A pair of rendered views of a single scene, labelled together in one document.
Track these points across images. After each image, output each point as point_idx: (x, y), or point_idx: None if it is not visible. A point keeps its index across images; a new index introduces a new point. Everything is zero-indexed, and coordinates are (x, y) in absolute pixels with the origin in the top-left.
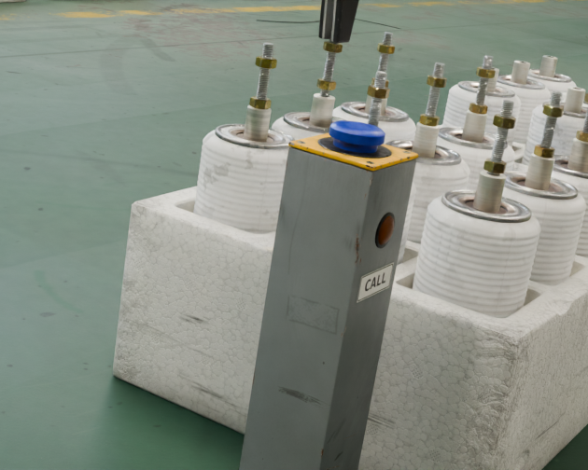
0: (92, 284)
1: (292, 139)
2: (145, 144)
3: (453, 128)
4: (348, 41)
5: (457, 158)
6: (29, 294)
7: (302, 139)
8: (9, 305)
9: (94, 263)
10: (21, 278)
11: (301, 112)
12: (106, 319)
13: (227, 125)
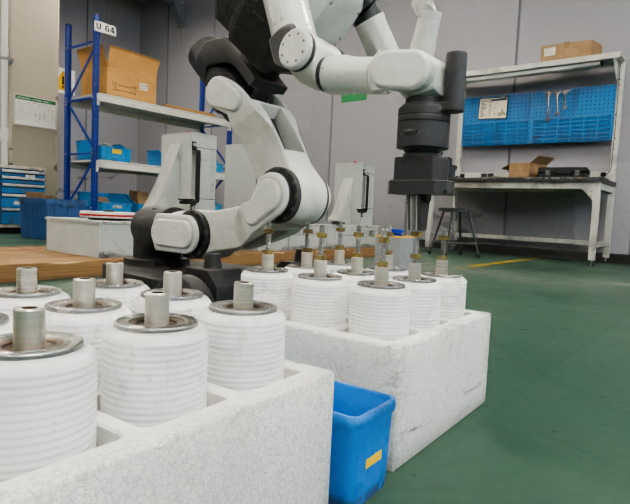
0: (558, 456)
1: (423, 272)
2: None
3: (329, 278)
4: (408, 229)
5: (339, 269)
6: (584, 444)
7: (411, 236)
8: (582, 435)
9: (584, 479)
10: (608, 457)
11: (427, 280)
12: (519, 430)
13: (458, 275)
